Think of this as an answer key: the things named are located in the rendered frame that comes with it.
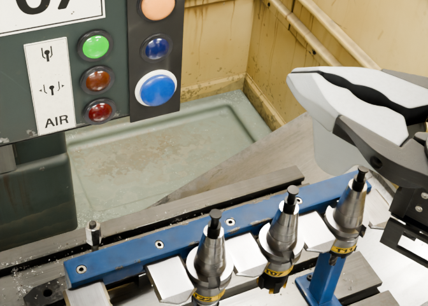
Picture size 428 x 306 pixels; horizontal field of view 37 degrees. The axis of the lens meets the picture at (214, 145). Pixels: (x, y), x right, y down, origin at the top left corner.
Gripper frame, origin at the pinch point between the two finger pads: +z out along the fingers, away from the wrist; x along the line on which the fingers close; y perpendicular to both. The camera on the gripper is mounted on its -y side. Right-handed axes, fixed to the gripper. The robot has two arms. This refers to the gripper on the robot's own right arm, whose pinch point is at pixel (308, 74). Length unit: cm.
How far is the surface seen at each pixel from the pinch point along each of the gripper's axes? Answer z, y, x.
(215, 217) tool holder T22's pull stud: 12.5, 35.4, 11.9
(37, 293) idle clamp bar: 42, 72, 5
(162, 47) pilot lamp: 12.3, 3.9, 0.4
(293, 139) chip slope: 34, 87, 83
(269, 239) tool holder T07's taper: 8.4, 44.7, 20.2
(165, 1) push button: 12.1, -0.2, 0.4
